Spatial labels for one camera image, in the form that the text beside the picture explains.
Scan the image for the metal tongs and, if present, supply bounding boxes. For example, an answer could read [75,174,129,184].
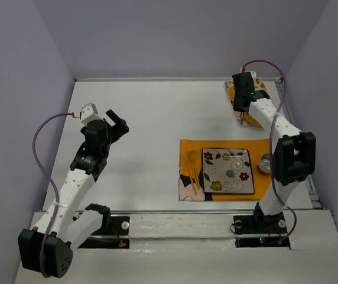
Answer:
[236,112,245,125]

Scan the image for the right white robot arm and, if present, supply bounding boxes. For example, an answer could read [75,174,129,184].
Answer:
[231,72,316,235]

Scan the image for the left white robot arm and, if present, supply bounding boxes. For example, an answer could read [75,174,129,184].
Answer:
[18,104,129,278]

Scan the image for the round orange donut bread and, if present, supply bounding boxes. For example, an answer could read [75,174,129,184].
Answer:
[227,87,235,106]

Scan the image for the striped orange bread loaf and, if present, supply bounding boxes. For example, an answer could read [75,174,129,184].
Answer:
[243,112,261,127]

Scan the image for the floral cloth mat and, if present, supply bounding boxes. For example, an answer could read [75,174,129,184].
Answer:
[224,78,269,127]

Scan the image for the orange placemat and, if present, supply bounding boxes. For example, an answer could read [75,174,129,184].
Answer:
[178,139,271,202]

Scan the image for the metal cup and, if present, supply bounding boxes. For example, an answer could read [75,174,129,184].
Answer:
[256,153,271,175]

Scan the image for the orange plastic spoon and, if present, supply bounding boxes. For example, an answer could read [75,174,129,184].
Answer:
[187,150,200,190]

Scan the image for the square floral ceramic plate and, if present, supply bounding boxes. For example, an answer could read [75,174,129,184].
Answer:
[201,148,255,195]

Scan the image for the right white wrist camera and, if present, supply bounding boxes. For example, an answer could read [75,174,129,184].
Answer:
[241,69,257,77]

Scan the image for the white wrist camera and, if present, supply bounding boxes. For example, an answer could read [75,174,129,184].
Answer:
[80,102,102,126]
[241,69,257,77]

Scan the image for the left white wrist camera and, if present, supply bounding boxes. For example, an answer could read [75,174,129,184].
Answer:
[80,102,102,126]

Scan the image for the aluminium table edge rail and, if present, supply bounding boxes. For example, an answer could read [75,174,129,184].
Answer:
[73,76,285,83]

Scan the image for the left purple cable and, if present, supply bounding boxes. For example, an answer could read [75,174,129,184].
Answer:
[32,113,77,278]

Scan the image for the purple cable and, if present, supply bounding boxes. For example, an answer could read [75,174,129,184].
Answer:
[239,60,298,245]
[32,113,77,278]

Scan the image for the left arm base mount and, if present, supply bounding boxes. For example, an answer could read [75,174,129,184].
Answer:
[79,215,130,249]

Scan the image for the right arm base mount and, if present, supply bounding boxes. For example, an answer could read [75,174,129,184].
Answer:
[230,213,290,248]

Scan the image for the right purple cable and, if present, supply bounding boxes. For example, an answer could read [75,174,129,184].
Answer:
[239,60,298,245]

